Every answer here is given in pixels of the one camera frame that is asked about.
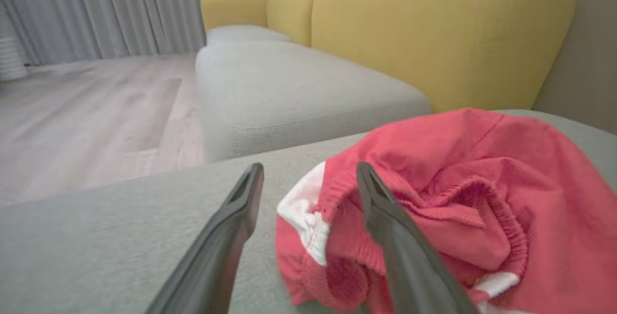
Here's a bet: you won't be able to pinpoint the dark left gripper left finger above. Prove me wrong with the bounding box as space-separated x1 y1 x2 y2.
145 162 265 314

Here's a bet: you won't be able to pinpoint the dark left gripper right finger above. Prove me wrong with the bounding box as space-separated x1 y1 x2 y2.
356 161 479 314

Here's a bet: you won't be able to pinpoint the red shorts with white trim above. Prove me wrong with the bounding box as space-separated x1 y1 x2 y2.
276 108 617 314

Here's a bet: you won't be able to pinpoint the large grey sofa seat cushion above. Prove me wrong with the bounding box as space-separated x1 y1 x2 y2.
0 109 617 314

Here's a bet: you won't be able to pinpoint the medium grey sofa seat cushion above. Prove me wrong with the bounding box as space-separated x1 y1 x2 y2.
195 41 431 163

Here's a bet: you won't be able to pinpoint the yellow sofa backrest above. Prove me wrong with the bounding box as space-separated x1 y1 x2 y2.
200 0 577 113

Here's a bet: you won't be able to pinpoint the small grey sofa seat cushion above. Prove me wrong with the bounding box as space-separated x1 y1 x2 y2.
206 25 293 47

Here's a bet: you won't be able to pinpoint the grey pleated curtain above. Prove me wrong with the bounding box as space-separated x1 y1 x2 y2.
0 0 276 66

